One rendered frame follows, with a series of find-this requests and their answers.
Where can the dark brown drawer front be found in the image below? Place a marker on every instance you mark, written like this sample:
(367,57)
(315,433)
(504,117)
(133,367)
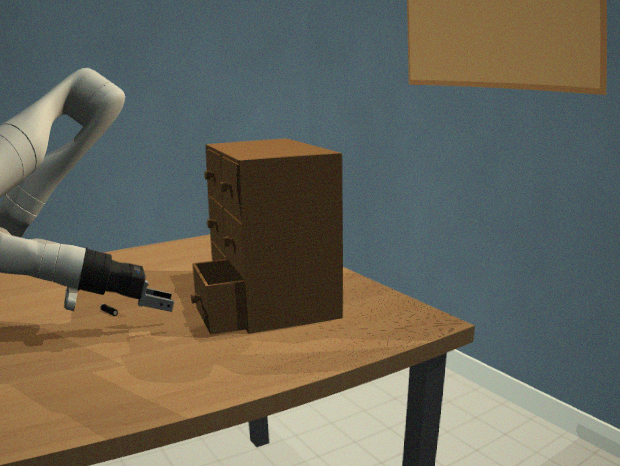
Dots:
(230,181)
(221,306)
(216,253)
(214,175)
(234,251)
(216,222)

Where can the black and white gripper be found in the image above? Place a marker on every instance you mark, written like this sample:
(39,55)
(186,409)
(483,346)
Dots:
(80,268)

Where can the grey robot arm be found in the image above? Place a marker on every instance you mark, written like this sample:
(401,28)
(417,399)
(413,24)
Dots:
(89,99)

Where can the brown wooden chest of drawers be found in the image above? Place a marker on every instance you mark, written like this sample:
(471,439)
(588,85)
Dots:
(292,231)

